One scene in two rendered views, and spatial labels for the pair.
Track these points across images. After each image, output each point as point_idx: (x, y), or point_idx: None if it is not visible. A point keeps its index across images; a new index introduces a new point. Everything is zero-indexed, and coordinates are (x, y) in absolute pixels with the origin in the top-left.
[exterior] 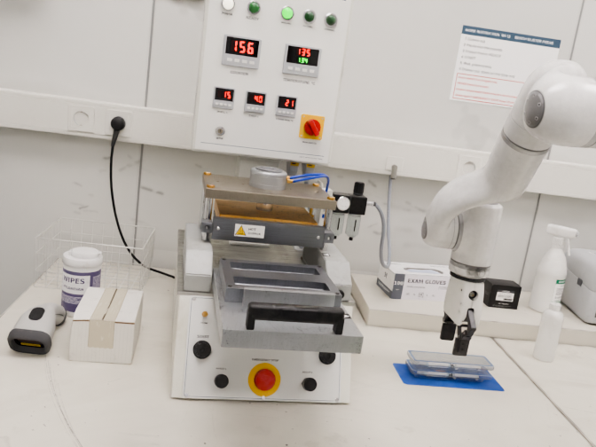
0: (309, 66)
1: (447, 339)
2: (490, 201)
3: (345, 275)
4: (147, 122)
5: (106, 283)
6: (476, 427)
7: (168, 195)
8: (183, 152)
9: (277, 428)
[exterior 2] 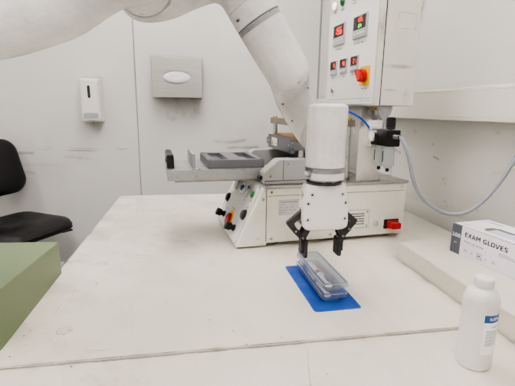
0: (362, 28)
1: (335, 252)
2: (273, 93)
3: (269, 167)
4: None
5: None
6: (227, 288)
7: (402, 154)
8: (409, 122)
9: (198, 234)
